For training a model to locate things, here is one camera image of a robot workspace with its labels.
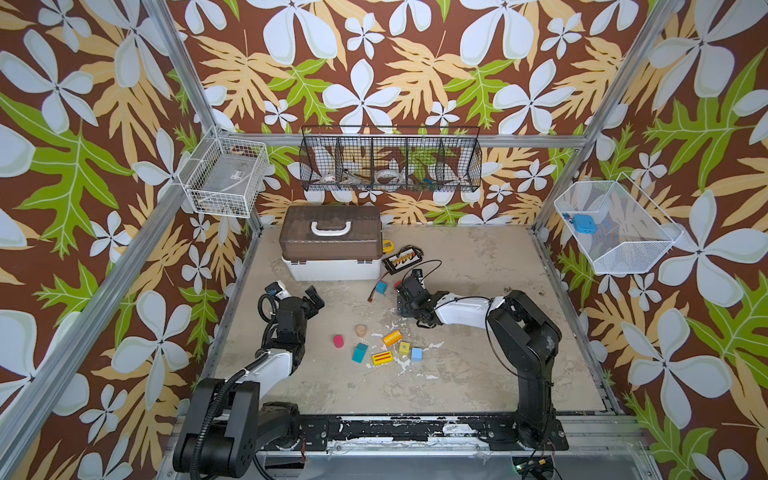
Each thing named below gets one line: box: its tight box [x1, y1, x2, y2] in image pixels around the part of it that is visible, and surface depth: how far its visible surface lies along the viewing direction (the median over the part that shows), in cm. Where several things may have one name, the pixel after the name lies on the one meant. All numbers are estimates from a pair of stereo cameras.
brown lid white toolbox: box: [279, 205, 383, 282], surface depth 95 cm
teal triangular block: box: [351, 342, 369, 364], surface depth 90 cm
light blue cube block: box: [411, 348, 423, 362], surface depth 88 cm
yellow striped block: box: [372, 351, 394, 366], surface depth 88 cm
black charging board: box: [383, 245, 424, 275], surface depth 110 cm
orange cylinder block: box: [382, 329, 403, 347], surface depth 92 cm
